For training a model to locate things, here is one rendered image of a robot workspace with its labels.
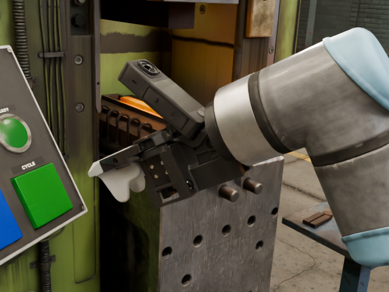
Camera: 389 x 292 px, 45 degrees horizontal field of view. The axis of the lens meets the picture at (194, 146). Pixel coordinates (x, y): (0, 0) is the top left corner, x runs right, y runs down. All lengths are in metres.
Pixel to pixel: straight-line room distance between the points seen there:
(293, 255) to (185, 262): 1.57
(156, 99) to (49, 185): 0.25
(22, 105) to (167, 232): 0.42
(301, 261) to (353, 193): 2.12
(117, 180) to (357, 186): 0.28
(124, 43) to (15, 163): 0.84
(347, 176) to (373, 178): 0.02
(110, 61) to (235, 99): 1.00
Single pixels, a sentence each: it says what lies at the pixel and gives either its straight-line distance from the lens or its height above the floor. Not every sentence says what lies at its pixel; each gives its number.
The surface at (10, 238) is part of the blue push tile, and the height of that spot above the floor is 0.98.
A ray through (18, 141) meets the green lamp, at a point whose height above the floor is 1.08.
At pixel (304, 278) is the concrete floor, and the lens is 2.43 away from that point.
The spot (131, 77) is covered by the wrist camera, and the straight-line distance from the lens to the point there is 0.53.
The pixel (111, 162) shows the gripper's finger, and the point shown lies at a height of 1.10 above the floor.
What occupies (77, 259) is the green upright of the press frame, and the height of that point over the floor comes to 0.68.
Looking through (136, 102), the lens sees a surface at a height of 1.01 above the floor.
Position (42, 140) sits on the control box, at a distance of 0.73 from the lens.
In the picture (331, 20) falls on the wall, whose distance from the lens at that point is 9.93.
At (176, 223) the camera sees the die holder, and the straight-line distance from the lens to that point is 1.00.
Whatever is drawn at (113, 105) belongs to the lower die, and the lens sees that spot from 1.29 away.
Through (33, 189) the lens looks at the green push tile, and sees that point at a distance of 0.68.
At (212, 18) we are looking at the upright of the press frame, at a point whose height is 1.22.
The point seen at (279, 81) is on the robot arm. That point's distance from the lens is 0.45.
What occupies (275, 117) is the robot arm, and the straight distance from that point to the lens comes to 0.45.
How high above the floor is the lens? 1.29
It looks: 18 degrees down
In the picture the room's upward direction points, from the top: 3 degrees clockwise
